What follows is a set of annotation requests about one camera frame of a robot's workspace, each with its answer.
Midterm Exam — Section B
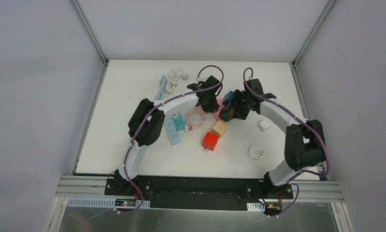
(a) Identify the blue cube socket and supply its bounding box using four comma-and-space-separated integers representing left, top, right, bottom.
222, 90, 234, 106

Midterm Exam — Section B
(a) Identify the green patterned cube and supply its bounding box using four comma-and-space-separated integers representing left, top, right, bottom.
218, 106, 235, 122

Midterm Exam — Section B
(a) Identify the white usb charger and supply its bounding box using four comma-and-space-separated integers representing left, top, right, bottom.
257, 120, 270, 132

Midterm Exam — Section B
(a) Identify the beige cube adapter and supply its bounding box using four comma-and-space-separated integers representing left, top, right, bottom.
211, 120, 228, 138

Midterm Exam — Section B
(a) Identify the red cube adapter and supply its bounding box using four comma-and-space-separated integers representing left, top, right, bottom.
201, 131, 219, 151

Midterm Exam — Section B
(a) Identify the white travel adapter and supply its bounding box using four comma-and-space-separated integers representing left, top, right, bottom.
248, 144, 264, 160

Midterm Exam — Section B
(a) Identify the light blue power strip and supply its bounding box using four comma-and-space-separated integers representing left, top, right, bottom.
155, 75, 181, 145

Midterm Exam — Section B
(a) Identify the pink triangular block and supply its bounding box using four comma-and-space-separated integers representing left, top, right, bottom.
213, 98, 224, 122

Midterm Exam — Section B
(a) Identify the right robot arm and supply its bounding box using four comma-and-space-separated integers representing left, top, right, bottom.
219, 79, 326, 198

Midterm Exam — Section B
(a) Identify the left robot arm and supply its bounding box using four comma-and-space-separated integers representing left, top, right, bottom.
106, 76, 222, 196

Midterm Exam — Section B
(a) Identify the teal power strip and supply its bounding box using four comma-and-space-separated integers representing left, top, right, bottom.
171, 112, 186, 131

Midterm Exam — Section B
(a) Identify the white coiled cable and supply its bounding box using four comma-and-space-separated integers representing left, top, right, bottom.
165, 67, 189, 94

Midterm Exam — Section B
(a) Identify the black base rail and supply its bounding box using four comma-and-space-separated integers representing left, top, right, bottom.
104, 174, 294, 211

